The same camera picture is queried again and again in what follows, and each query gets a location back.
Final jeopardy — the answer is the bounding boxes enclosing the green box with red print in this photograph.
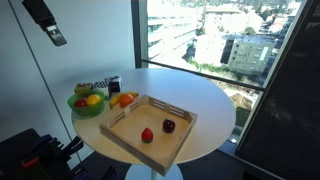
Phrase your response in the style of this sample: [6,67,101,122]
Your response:
[73,82,94,94]

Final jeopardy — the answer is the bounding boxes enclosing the dark window frame post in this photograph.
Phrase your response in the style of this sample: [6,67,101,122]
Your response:
[130,0,149,69]

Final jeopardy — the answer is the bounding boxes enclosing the dark window railing bar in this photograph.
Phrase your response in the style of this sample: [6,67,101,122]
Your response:
[141,59,266,92]

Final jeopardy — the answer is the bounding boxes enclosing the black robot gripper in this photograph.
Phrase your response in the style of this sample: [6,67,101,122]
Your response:
[21,0,68,47]

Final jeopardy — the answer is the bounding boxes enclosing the yellow banana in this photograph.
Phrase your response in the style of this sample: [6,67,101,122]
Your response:
[109,91,139,110]

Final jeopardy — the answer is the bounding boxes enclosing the grey apartment building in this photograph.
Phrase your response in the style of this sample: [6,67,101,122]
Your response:
[228,34,278,76]

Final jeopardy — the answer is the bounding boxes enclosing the white table pedestal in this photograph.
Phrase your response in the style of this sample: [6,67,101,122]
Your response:
[124,163,184,180]

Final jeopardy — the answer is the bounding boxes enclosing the black side panel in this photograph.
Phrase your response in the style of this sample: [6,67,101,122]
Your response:
[234,0,320,180]

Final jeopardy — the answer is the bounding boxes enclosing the black and white cube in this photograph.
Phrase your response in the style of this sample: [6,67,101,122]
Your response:
[108,75,123,98]

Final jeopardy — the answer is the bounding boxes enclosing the orange fruit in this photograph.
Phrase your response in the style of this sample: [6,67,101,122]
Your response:
[118,93,135,108]

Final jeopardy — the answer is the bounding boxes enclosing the red round fruit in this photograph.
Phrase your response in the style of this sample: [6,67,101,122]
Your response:
[73,98,88,108]

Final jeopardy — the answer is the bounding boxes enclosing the yellow lemon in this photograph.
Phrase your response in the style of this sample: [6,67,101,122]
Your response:
[85,93,103,107]

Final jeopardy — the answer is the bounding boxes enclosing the green plastic bowl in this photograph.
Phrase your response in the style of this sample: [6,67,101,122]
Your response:
[66,89,106,118]

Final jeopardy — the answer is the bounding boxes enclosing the orange tool handle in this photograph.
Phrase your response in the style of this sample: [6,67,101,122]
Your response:
[21,156,41,169]

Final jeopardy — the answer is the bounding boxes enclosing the wooden tray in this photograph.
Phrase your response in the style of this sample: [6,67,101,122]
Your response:
[99,94,198,177]

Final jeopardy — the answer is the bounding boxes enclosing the blue strap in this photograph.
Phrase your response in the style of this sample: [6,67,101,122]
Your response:
[31,134,53,151]

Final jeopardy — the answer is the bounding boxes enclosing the red strawberry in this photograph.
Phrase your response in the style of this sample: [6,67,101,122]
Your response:
[141,127,155,144]

